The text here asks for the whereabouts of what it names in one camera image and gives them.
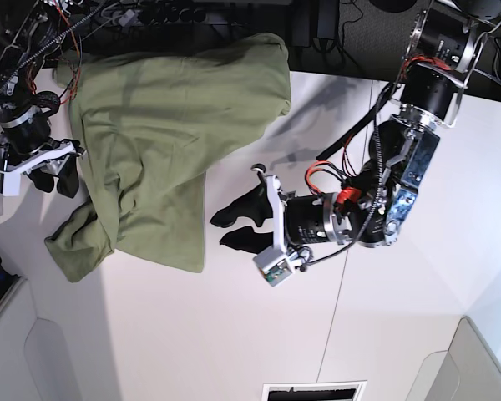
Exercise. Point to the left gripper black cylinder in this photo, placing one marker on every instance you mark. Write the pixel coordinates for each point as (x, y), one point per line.
(310, 219)

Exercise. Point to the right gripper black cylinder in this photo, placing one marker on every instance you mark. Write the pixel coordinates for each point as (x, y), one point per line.
(27, 130)

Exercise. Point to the green t-shirt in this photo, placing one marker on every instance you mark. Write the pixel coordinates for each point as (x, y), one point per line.
(152, 125)

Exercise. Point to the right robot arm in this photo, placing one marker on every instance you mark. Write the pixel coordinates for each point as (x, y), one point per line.
(31, 32)

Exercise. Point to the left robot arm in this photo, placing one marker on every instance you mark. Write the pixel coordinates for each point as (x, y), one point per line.
(381, 160)

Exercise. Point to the grey chair left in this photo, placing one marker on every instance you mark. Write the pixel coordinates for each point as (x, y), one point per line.
(35, 363)

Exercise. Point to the grey chair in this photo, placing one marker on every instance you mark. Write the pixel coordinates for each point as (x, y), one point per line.
(35, 363)
(467, 370)

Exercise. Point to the white framed floor vent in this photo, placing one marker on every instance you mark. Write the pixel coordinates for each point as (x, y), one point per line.
(339, 391)

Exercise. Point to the black power strip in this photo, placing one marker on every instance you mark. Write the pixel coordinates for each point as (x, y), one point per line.
(135, 14)

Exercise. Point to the grey chair right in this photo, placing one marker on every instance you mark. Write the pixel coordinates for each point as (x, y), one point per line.
(467, 370)

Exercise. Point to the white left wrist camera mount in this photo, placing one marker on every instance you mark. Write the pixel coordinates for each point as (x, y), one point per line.
(282, 258)

